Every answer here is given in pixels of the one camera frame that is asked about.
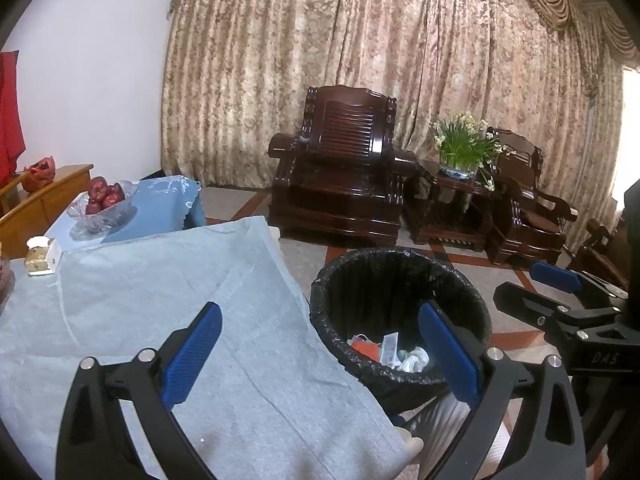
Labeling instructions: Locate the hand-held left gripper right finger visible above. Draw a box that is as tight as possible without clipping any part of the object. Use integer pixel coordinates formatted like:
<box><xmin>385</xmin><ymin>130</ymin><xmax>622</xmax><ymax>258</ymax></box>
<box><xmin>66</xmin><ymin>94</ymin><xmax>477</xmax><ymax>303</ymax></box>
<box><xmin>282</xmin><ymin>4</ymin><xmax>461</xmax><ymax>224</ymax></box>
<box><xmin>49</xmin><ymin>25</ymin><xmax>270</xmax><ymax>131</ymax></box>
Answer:
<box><xmin>417</xmin><ymin>300</ymin><xmax>587</xmax><ymax>480</ymax></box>

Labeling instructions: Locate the grey shiny clothing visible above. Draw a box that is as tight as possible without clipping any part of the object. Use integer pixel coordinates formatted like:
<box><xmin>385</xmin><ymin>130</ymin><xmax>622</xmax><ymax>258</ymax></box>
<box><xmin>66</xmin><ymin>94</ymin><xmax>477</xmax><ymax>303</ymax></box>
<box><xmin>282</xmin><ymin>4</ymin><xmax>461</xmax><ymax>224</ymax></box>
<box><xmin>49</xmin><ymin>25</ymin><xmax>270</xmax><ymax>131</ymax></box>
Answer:
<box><xmin>405</xmin><ymin>387</ymin><xmax>473</xmax><ymax>480</ymax></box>

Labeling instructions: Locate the beige floral curtain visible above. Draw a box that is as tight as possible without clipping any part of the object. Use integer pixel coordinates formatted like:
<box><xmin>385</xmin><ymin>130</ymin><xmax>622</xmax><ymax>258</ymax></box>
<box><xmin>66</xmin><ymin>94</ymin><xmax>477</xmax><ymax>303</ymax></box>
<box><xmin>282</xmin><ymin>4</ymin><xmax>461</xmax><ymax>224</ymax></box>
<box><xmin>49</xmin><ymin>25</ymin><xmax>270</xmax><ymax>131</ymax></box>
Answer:
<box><xmin>160</xmin><ymin>0</ymin><xmax>640</xmax><ymax>241</ymax></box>

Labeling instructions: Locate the dark wooden chair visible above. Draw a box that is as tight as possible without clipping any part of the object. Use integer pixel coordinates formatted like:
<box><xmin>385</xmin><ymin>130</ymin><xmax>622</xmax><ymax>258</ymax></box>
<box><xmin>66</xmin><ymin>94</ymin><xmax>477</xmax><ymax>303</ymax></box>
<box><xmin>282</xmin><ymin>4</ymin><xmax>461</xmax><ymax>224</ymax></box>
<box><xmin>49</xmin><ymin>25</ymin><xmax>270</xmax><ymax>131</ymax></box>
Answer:
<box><xmin>565</xmin><ymin>217</ymin><xmax>631</xmax><ymax>291</ymax></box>

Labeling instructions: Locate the light wooden cabinet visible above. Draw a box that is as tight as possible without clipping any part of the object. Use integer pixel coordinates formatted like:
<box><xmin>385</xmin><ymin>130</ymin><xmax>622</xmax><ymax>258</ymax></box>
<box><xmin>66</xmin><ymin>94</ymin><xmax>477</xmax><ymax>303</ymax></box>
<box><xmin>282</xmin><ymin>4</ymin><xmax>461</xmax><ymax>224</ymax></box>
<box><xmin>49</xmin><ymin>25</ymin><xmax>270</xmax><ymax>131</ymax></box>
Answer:
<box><xmin>0</xmin><ymin>163</ymin><xmax>95</xmax><ymax>261</ymax></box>

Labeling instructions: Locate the small white box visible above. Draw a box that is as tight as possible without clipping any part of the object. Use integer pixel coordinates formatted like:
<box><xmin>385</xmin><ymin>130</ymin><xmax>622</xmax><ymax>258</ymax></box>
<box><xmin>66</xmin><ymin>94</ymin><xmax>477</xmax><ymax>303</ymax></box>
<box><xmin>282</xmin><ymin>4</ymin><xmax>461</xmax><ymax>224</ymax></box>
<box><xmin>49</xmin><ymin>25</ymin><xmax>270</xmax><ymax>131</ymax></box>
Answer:
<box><xmin>42</xmin><ymin>240</ymin><xmax>63</xmax><ymax>276</ymax></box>

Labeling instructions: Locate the red cloth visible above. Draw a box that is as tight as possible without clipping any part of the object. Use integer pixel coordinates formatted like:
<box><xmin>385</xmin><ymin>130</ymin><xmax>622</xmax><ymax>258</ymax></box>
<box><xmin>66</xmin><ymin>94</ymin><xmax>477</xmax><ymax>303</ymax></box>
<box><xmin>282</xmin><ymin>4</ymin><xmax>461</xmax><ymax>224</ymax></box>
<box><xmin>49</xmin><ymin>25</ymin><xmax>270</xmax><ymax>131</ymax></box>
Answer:
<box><xmin>0</xmin><ymin>50</ymin><xmax>27</xmax><ymax>186</ymax></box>

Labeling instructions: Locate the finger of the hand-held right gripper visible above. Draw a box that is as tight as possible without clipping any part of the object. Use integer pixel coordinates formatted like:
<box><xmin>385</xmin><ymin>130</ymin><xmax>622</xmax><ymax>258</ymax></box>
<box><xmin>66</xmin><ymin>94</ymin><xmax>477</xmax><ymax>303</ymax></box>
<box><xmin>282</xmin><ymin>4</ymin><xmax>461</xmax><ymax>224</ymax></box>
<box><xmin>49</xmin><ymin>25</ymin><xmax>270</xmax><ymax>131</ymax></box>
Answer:
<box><xmin>492</xmin><ymin>281</ymin><xmax>576</xmax><ymax>333</ymax></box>
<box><xmin>529</xmin><ymin>261</ymin><xmax>631</xmax><ymax>302</ymax></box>

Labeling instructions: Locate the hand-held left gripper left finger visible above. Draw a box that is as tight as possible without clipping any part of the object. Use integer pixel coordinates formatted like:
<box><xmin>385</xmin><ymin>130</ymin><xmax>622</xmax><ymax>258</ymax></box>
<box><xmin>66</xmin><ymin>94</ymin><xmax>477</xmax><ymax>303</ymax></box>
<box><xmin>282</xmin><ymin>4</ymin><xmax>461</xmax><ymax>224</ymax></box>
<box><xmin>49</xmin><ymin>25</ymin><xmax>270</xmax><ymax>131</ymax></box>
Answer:
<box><xmin>55</xmin><ymin>301</ymin><xmax>224</xmax><ymax>480</ymax></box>

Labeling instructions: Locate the bin with black bag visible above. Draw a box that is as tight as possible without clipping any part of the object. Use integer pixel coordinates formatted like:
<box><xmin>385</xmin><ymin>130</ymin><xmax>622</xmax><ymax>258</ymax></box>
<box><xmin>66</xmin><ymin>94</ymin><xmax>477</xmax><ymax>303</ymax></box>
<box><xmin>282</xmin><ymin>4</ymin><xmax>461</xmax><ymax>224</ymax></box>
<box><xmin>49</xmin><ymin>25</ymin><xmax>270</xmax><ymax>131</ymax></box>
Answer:
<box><xmin>309</xmin><ymin>247</ymin><xmax>493</xmax><ymax>401</ymax></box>

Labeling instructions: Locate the white paper packet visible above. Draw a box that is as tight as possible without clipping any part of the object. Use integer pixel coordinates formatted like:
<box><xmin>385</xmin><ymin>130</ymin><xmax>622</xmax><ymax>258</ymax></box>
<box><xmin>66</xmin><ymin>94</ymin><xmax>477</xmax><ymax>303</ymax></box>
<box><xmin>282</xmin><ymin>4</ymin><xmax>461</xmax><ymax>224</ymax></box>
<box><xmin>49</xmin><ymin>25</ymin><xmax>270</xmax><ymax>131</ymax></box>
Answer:
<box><xmin>380</xmin><ymin>332</ymin><xmax>401</xmax><ymax>366</ymax></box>

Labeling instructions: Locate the blue embroidered tablecloth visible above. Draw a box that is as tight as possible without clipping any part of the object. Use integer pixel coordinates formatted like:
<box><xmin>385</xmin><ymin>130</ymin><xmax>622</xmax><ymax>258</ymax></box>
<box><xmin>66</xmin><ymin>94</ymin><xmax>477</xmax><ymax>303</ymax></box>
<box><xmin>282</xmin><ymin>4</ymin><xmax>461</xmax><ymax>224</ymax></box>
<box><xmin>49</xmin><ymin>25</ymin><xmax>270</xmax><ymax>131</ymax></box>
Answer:
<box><xmin>45</xmin><ymin>175</ymin><xmax>207</xmax><ymax>251</ymax></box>

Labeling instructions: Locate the dark wooden side table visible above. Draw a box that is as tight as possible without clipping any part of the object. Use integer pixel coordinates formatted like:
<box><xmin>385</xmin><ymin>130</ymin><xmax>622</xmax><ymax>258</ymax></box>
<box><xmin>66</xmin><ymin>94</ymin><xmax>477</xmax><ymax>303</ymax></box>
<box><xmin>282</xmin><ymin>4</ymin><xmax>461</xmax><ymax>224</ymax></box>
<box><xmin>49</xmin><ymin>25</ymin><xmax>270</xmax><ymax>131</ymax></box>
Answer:
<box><xmin>404</xmin><ymin>160</ymin><xmax>501</xmax><ymax>253</ymax></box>

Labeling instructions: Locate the white plastic bag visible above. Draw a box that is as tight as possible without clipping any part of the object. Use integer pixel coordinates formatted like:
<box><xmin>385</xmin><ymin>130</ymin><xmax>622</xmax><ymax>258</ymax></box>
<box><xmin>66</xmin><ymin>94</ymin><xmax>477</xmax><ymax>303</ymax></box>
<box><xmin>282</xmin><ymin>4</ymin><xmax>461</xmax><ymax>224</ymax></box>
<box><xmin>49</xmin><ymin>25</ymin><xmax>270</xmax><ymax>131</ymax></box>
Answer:
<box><xmin>397</xmin><ymin>345</ymin><xmax>431</xmax><ymax>373</ymax></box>

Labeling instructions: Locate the red bag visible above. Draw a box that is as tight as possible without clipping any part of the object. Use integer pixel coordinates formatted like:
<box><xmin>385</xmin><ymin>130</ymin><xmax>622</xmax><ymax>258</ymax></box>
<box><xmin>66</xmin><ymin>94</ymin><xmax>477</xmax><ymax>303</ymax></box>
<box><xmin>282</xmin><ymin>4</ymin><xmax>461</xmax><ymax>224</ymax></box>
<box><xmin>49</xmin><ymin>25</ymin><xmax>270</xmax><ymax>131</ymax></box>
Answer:
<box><xmin>21</xmin><ymin>156</ymin><xmax>57</xmax><ymax>193</ymax></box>

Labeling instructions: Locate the potted narcissus plant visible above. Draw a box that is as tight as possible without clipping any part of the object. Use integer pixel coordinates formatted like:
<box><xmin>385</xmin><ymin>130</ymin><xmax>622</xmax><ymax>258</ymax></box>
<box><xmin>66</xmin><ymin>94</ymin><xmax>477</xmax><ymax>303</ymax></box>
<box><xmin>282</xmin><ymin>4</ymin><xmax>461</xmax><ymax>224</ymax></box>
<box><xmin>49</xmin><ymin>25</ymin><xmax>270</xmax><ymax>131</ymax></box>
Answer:
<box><xmin>429</xmin><ymin>112</ymin><xmax>516</xmax><ymax>192</ymax></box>

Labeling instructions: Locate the dark wooden armchair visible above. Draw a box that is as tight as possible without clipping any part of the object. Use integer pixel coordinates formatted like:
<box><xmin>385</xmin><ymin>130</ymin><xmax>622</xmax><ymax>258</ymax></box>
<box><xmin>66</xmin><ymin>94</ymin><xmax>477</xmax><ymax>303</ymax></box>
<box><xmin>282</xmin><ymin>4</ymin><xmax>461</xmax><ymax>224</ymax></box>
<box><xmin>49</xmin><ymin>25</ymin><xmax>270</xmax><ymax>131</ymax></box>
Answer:
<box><xmin>267</xmin><ymin>85</ymin><xmax>418</xmax><ymax>247</ymax></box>
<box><xmin>485</xmin><ymin>127</ymin><xmax>578</xmax><ymax>267</ymax></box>

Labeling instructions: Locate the glass fruit bowl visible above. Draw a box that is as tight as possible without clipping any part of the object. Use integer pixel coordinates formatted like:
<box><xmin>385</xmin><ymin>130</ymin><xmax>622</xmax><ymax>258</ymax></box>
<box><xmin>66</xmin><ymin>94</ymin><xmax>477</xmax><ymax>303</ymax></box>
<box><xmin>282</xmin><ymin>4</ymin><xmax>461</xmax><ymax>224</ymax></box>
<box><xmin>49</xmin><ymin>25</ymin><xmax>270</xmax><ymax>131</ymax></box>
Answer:
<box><xmin>66</xmin><ymin>180</ymin><xmax>141</xmax><ymax>235</ymax></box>

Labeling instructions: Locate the grey blue blanket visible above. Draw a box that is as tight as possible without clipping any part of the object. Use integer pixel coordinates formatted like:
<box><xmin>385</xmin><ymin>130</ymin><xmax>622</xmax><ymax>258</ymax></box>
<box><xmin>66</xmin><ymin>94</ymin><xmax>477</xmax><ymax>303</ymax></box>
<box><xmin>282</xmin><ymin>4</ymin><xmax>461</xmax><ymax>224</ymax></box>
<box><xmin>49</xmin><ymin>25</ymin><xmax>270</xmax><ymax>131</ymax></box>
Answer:
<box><xmin>0</xmin><ymin>215</ymin><xmax>408</xmax><ymax>480</ymax></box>

